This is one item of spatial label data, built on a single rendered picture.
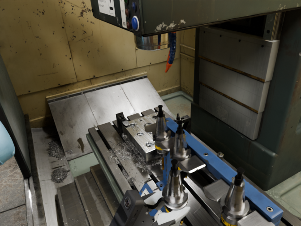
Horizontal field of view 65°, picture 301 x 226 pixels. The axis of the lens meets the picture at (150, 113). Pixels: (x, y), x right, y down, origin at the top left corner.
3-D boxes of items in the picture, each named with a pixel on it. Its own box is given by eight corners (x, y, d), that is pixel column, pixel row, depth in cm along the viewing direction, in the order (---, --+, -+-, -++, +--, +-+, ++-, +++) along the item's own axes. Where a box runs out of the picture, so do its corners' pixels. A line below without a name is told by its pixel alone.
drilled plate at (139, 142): (146, 161, 110) (145, 152, 107) (122, 131, 132) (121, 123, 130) (187, 144, 119) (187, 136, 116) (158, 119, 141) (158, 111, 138)
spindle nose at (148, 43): (179, 47, 93) (179, 15, 87) (139, 53, 90) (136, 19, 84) (166, 39, 107) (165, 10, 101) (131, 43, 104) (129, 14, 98)
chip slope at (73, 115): (72, 177, 148) (62, 144, 135) (55, 127, 200) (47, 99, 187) (189, 132, 182) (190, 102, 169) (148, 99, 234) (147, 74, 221)
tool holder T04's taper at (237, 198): (249, 205, 53) (254, 184, 50) (235, 215, 51) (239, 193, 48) (234, 192, 57) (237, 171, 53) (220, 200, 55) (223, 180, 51)
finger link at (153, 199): (169, 195, 67) (144, 216, 62) (168, 181, 64) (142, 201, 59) (177, 202, 65) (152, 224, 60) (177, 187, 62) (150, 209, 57)
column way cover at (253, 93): (252, 142, 123) (272, 42, 97) (195, 106, 160) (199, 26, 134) (259, 139, 125) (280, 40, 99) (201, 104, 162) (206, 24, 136)
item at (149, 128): (148, 136, 81) (148, 133, 81) (141, 128, 85) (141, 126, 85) (166, 129, 84) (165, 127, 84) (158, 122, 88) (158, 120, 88)
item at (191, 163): (186, 176, 64) (186, 174, 64) (175, 164, 68) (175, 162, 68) (206, 166, 67) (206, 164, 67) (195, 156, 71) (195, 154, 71)
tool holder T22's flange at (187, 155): (194, 158, 71) (194, 152, 70) (177, 167, 69) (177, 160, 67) (182, 148, 76) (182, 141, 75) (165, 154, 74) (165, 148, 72)
